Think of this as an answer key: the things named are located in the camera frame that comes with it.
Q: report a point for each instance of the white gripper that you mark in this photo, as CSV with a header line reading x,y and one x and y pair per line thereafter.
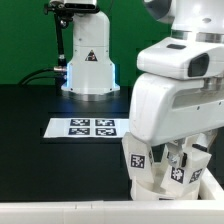
x,y
164,109

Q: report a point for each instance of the white round stool seat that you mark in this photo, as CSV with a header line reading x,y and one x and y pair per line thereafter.
x,y
156,191

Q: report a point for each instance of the white L-shaped obstacle fence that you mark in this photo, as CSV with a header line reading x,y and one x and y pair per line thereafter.
x,y
208,210

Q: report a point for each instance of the white marker sheet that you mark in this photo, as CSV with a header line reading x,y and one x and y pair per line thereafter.
x,y
86,128

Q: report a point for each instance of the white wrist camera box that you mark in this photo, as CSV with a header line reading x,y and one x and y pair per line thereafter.
x,y
182,60

